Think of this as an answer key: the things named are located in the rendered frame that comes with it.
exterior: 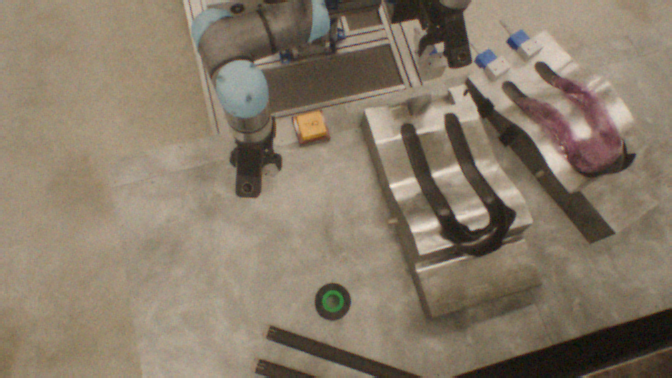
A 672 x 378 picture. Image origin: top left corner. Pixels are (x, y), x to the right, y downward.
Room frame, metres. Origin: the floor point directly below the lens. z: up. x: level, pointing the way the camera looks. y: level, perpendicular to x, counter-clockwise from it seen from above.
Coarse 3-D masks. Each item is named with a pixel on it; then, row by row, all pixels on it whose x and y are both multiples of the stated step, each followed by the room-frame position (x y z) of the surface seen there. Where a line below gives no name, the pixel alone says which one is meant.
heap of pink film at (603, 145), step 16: (560, 80) 0.75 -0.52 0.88; (576, 80) 0.74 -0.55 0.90; (576, 96) 0.69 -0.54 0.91; (592, 96) 0.69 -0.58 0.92; (528, 112) 0.64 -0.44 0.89; (544, 112) 0.63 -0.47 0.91; (560, 112) 0.64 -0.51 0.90; (592, 112) 0.65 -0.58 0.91; (608, 112) 0.66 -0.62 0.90; (544, 128) 0.59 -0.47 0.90; (560, 128) 0.59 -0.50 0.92; (592, 128) 0.62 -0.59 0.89; (608, 128) 0.62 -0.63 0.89; (560, 144) 0.56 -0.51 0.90; (576, 144) 0.56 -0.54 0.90; (592, 144) 0.58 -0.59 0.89; (608, 144) 0.58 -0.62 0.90; (576, 160) 0.53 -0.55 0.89; (592, 160) 0.53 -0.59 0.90; (608, 160) 0.54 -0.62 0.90
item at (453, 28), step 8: (440, 16) 0.70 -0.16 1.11; (448, 16) 0.69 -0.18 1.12; (456, 16) 0.69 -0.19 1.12; (440, 24) 0.69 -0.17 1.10; (448, 24) 0.68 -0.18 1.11; (456, 24) 0.68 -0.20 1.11; (464, 24) 0.69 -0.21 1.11; (448, 32) 0.66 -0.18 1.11; (456, 32) 0.67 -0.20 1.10; (464, 32) 0.67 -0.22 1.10; (448, 40) 0.65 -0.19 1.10; (456, 40) 0.66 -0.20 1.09; (464, 40) 0.66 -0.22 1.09; (448, 48) 0.64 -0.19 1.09; (456, 48) 0.64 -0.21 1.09; (464, 48) 0.65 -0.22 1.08; (448, 56) 0.63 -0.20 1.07; (456, 56) 0.63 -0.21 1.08; (464, 56) 0.63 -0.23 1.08; (448, 64) 0.62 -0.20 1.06; (456, 64) 0.62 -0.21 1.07; (464, 64) 0.62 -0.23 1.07
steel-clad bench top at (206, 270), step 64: (640, 64) 0.88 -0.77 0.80; (640, 128) 0.69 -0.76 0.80; (128, 192) 0.31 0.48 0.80; (192, 192) 0.33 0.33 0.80; (320, 192) 0.38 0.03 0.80; (128, 256) 0.16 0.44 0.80; (192, 256) 0.18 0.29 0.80; (256, 256) 0.21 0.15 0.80; (320, 256) 0.23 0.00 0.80; (384, 256) 0.25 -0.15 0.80; (576, 256) 0.33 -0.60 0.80; (640, 256) 0.35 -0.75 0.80; (192, 320) 0.04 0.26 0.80; (256, 320) 0.07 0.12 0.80; (320, 320) 0.09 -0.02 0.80; (384, 320) 0.11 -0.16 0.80; (448, 320) 0.13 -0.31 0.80; (512, 320) 0.15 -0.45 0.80; (576, 320) 0.18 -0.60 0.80
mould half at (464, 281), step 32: (384, 128) 0.54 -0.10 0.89; (416, 128) 0.55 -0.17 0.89; (480, 128) 0.58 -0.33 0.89; (384, 160) 0.46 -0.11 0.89; (448, 160) 0.48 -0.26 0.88; (480, 160) 0.50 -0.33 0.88; (384, 192) 0.41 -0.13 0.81; (416, 192) 0.39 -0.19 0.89; (448, 192) 0.40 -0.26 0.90; (512, 192) 0.41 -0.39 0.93; (416, 224) 0.30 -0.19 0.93; (480, 224) 0.33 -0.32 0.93; (416, 256) 0.24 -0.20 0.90; (448, 256) 0.26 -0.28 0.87; (512, 256) 0.29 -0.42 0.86; (416, 288) 0.19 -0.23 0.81; (448, 288) 0.19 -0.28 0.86; (480, 288) 0.20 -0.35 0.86; (512, 288) 0.21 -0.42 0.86
